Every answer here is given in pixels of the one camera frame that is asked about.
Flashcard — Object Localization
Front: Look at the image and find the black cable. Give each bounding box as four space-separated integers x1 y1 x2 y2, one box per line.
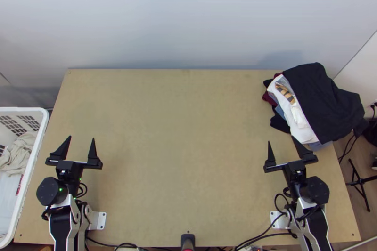
274 193 296 214
72 182 89 202
235 224 299 251
337 129 359 165

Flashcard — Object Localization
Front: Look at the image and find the white laundry basket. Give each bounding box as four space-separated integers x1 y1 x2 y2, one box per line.
0 106 50 244

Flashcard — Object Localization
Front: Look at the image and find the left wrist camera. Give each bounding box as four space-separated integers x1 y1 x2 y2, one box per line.
57 168 72 182

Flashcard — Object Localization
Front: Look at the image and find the black tripod stand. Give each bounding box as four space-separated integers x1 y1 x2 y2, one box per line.
345 158 377 213

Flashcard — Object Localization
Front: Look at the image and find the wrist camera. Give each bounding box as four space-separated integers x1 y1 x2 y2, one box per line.
57 168 72 182
290 169 306 182

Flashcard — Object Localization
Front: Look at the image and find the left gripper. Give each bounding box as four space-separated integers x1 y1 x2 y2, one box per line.
45 135 104 190

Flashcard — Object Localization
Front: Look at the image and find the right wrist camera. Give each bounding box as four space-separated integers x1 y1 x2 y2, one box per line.
290 169 306 182

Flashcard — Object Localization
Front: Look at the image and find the pile of folded clothes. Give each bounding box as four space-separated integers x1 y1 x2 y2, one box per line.
261 62 369 152

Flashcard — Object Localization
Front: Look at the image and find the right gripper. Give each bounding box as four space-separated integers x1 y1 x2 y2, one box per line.
262 135 319 190

